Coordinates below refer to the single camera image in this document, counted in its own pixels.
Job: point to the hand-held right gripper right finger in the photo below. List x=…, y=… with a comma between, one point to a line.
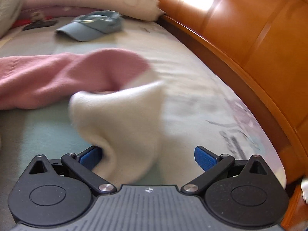
x=205, y=158

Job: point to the small flower ornament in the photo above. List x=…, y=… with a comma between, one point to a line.
x=37, y=16

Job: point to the blue cap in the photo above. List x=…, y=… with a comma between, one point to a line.
x=91, y=27

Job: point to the grey cat face cushion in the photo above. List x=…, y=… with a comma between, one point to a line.
x=9, y=12

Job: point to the black phone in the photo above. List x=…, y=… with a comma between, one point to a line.
x=39, y=25

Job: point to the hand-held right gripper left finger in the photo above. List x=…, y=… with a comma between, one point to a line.
x=90, y=157

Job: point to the red flat item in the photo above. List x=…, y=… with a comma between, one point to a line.
x=19, y=23

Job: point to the wooden headboard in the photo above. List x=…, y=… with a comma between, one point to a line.
x=252, y=41

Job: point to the pink and white sweater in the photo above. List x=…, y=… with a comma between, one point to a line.
x=120, y=115

